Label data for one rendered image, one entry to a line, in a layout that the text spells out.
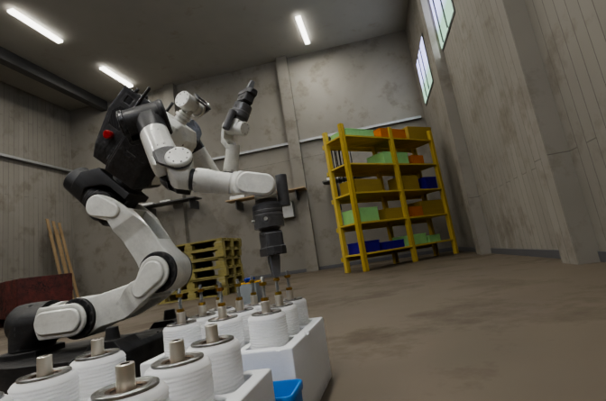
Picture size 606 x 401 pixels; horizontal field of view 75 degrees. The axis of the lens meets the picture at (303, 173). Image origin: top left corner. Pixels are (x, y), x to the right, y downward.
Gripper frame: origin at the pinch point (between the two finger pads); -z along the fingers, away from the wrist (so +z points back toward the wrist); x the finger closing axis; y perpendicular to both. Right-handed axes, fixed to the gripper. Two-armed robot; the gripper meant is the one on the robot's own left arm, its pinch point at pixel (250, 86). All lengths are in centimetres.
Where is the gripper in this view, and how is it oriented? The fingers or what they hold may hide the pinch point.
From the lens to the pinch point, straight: 196.7
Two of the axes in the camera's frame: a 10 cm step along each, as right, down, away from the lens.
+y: -7.5, -4.0, -5.2
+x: 5.9, -0.7, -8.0
